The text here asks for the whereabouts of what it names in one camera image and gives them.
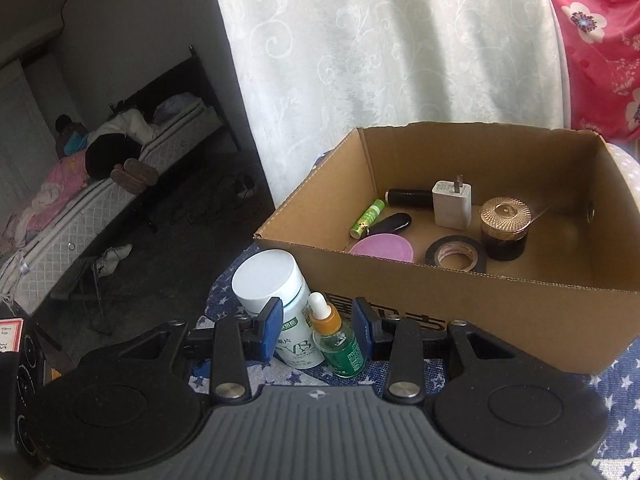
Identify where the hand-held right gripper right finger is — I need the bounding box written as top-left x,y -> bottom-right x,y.
351,297 -> 547,406

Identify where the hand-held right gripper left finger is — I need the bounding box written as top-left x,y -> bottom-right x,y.
82,296 -> 283,406

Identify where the green dropper bottle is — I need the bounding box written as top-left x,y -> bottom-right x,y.
307,292 -> 366,379

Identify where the white capped pill bottle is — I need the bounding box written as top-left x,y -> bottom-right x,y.
231,249 -> 327,369

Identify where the green lip balm tube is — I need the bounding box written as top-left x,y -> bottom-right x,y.
349,199 -> 387,240

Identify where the brown cardboard box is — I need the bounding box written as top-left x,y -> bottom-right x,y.
254,121 -> 640,375

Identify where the pink round lid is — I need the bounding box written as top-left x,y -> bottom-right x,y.
349,234 -> 415,264

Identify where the black tape roll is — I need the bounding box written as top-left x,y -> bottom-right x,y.
425,235 -> 489,274

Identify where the black oval case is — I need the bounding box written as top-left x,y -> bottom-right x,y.
370,213 -> 413,235

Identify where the black folding stool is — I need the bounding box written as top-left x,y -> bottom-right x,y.
49,255 -> 120,337

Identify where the black cylinder tube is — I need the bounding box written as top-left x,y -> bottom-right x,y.
385,188 -> 435,207

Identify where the white charger plug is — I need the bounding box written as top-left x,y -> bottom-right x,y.
432,175 -> 474,231

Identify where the white quilted mattress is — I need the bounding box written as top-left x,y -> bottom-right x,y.
0,95 -> 227,317

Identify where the dark jar gold lid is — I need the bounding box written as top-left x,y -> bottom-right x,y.
479,196 -> 531,262

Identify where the brown slipper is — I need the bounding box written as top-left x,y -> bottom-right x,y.
124,158 -> 160,184
111,168 -> 147,194

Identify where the pink printed blanket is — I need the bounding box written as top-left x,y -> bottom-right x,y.
0,152 -> 90,247

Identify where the black clothing pile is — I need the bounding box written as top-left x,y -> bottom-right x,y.
84,134 -> 143,180

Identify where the white wardrobe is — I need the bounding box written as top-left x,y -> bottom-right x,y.
0,59 -> 68,241

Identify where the white garment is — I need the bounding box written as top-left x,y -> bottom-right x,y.
89,109 -> 158,143

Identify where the blue star-printed blanket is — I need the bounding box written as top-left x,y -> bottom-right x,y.
187,142 -> 640,480

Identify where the black bed headboard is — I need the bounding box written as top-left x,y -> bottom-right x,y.
114,44 -> 242,153

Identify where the white patterned curtain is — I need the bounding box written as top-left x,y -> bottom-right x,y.
205,0 -> 573,211

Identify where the red floral cloth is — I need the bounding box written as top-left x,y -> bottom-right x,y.
530,0 -> 640,144

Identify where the black floor cable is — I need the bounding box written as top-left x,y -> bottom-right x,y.
169,172 -> 257,227

